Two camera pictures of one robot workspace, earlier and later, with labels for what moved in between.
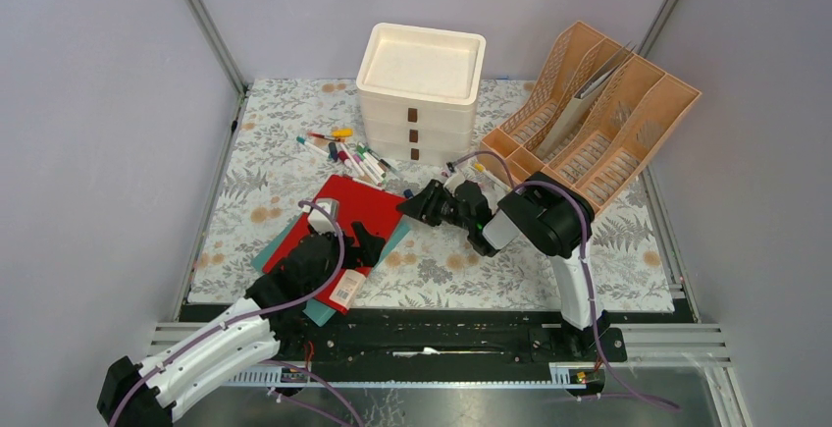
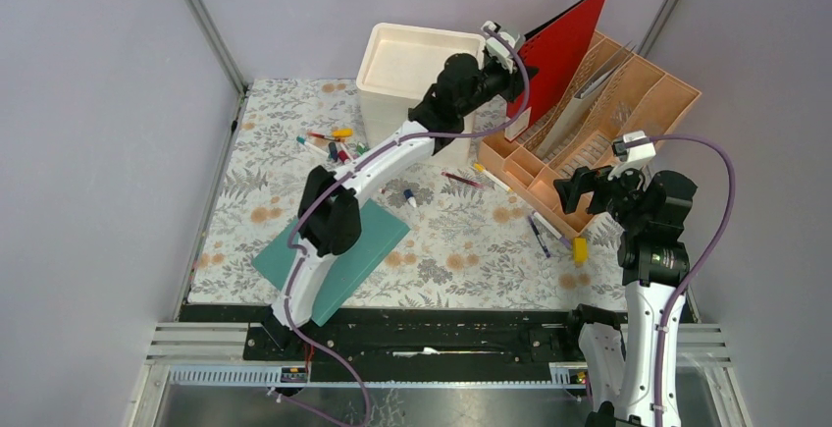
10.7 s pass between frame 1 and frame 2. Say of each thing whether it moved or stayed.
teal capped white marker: stayed
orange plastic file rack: stayed
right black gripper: moved
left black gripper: moved
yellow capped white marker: stayed
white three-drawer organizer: stayed
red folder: moved
